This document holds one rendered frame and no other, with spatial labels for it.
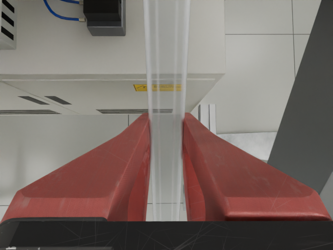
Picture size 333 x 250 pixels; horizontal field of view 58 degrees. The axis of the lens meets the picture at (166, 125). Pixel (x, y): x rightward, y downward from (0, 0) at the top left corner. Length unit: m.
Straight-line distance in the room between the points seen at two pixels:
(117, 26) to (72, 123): 0.70
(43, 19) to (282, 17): 0.92
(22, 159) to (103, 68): 0.75
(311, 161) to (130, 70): 0.33
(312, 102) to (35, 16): 0.42
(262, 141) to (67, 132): 0.69
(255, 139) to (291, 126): 0.90
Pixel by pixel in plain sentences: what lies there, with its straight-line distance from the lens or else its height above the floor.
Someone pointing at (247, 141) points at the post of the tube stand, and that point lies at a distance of 1.09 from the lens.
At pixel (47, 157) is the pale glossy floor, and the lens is 1.13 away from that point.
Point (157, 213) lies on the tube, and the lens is 0.16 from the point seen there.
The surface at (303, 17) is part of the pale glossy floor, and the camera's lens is 1.27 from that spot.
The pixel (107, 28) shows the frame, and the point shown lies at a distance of 0.44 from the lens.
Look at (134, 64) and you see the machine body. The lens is 0.46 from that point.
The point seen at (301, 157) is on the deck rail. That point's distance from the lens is 0.19.
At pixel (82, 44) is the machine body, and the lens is 0.48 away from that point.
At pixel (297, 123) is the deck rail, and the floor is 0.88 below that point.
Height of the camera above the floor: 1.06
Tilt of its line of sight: 86 degrees down
